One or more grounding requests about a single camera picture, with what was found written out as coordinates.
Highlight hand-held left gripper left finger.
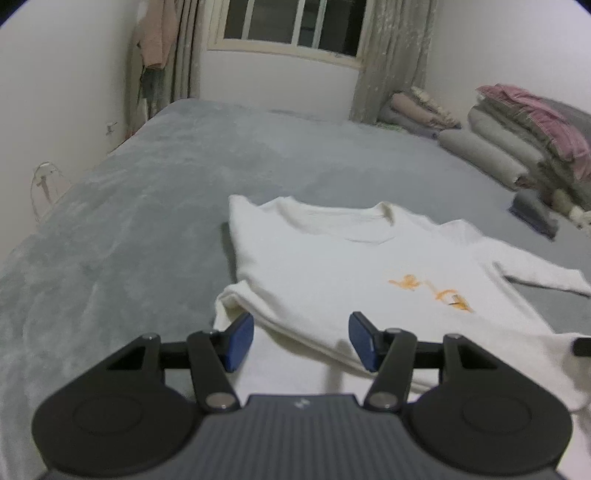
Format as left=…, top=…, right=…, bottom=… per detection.
left=99, top=311, right=256, bottom=414

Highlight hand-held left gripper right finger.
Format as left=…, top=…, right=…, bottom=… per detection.
left=348, top=311, right=504, bottom=413

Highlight white bear print sweatshirt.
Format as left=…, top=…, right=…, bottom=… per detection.
left=213, top=195, right=591, bottom=416

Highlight white orange plush toy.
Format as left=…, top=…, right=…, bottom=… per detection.
left=551, top=187, right=591, bottom=232

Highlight grey knit garment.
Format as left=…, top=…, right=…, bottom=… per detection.
left=509, top=190, right=560, bottom=240

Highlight grey bed blanket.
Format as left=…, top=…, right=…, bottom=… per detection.
left=0, top=97, right=591, bottom=480

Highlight grey quilted cover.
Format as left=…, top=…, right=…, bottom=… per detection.
left=540, top=97, right=591, bottom=127

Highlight folded blankets by curtain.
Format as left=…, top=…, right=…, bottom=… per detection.
left=379, top=91, right=451, bottom=132

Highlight floral pillow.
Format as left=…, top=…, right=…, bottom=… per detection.
left=411, top=85, right=462, bottom=130

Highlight grey hanging garment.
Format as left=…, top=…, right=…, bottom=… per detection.
left=137, top=65, right=169, bottom=121

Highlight grey patterned curtain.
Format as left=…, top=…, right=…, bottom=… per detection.
left=351, top=0, right=437, bottom=123
left=171, top=0, right=204, bottom=104

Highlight pink hanging garment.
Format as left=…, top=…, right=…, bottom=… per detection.
left=139, top=0, right=178, bottom=70

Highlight white charger with cable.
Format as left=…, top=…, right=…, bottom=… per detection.
left=30, top=161, right=75, bottom=222

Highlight window with cream frame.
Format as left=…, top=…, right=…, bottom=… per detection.
left=207, top=0, right=376, bottom=70

